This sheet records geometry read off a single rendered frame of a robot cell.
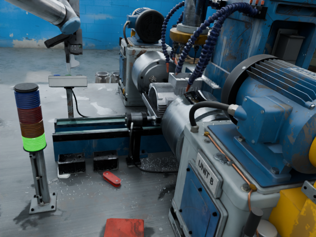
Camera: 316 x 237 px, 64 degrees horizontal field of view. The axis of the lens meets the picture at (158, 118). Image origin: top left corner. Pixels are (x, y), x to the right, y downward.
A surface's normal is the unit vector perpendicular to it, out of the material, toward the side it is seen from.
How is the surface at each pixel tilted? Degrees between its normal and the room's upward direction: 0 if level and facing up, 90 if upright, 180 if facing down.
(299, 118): 61
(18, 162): 0
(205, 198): 90
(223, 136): 0
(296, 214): 90
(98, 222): 0
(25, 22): 90
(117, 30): 90
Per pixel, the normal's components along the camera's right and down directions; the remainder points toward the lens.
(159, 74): 0.27, 0.46
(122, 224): 0.08, -0.87
